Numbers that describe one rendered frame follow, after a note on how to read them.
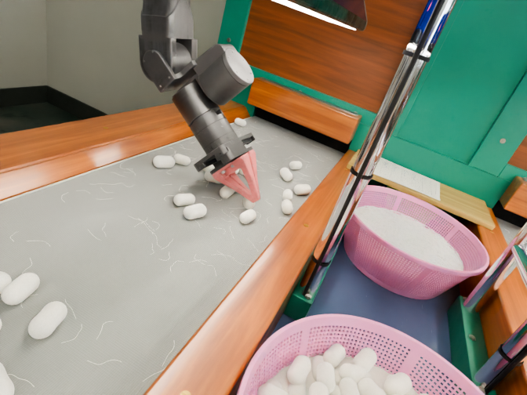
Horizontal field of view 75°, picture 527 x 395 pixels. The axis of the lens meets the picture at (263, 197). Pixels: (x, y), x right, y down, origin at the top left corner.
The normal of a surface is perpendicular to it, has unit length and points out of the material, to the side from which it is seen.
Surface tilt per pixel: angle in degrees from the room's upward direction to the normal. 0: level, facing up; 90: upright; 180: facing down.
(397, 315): 0
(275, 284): 0
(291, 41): 90
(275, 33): 90
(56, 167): 45
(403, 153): 90
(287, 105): 90
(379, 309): 0
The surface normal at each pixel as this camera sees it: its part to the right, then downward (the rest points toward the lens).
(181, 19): 0.91, 0.24
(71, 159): 0.81, -0.30
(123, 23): -0.40, 0.34
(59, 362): 0.28, -0.84
